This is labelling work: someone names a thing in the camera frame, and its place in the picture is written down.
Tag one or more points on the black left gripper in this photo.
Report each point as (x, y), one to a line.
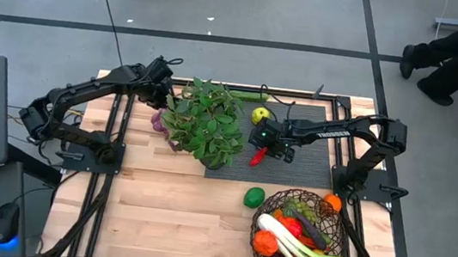
(157, 94)

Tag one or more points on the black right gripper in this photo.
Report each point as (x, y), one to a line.
(271, 137)

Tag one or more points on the red chili pepper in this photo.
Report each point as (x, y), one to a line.
(258, 158)

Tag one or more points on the purple grapes bunch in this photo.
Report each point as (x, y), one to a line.
(158, 122)

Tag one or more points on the light green leek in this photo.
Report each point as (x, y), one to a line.
(282, 234)

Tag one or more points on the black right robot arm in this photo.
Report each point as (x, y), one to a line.
(332, 133)

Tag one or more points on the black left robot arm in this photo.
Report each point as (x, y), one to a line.
(87, 86)

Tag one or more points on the yellow green apple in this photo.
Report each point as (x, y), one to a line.
(260, 115)

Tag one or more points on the green cucumber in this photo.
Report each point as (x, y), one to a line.
(250, 96)

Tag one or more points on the grey woven placemat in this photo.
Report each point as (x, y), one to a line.
(310, 172)

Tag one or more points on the green plant in black pot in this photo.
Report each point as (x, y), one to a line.
(204, 121)

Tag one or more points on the shiny green round fruit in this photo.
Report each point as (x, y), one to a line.
(254, 197)

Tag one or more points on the green grapes bunch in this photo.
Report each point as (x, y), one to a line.
(304, 208)

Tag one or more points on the small orange fruit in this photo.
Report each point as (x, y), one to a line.
(333, 202)

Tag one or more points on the red round vegetable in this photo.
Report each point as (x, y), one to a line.
(291, 226)

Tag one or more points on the large orange fruit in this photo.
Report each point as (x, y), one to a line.
(265, 243)

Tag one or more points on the yellow bell pepper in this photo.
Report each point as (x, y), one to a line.
(318, 256)

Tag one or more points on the person's black shoe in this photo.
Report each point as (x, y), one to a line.
(434, 95)
(407, 62)

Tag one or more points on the black mouse with blue glow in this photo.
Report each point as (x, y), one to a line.
(6, 222)

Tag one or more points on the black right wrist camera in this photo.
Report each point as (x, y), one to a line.
(284, 153)

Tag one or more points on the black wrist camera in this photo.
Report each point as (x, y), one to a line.
(284, 153)
(160, 69)

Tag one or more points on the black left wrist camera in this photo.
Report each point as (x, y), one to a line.
(160, 69)

